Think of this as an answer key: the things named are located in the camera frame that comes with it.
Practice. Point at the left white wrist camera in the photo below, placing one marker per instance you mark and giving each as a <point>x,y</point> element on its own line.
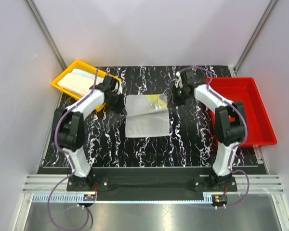
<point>118,89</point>

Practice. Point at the slotted white cable duct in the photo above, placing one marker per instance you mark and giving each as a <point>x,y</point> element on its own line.
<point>64,198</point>

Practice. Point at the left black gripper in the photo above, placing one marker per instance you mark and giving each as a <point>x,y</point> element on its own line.
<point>121,108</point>

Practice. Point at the left aluminium frame post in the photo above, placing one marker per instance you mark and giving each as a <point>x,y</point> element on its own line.
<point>43,27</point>

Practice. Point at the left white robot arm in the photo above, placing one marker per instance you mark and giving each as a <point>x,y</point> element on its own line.
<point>69,129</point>

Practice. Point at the yellow plastic tray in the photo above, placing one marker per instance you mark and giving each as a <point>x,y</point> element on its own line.
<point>60,79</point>

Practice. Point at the light blue towel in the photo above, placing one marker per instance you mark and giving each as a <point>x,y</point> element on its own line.
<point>83,73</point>

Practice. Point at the grey towel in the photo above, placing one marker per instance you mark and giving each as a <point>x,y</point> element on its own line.
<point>147,116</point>

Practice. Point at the red plastic bin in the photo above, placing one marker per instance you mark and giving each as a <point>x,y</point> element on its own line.
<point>244,89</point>

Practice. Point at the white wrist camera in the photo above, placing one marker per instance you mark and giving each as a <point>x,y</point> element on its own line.
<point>178,80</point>
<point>118,89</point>

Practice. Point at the right aluminium frame post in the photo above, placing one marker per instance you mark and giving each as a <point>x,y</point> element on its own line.
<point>259,27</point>

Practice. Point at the aluminium frame post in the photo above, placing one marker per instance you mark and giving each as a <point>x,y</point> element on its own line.
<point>259,27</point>
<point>43,27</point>

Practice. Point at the pink towel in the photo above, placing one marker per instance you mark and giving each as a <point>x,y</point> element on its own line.
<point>76,83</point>

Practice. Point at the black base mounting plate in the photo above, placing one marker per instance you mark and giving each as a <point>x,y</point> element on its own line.
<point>152,184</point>

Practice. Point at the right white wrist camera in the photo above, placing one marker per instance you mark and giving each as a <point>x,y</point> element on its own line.
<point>178,80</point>

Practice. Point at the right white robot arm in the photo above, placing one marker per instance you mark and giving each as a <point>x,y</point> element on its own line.
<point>230,125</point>

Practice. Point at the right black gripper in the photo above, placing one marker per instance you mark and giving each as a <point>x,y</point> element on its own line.
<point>175,102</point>

